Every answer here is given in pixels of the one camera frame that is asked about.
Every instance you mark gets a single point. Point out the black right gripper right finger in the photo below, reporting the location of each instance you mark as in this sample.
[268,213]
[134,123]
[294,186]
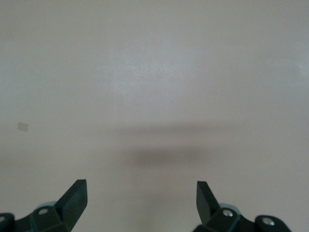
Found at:
[210,210]

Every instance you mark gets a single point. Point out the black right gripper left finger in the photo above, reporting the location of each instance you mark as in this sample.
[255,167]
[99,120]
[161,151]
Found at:
[70,207]

